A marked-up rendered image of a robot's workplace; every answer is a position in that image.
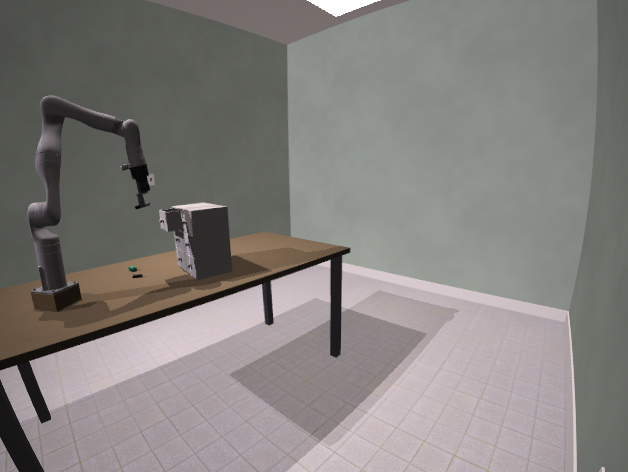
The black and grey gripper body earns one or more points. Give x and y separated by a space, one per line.
139 171

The small grey chest of drawers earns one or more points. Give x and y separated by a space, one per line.
211 239

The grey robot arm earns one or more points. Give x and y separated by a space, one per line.
48 164

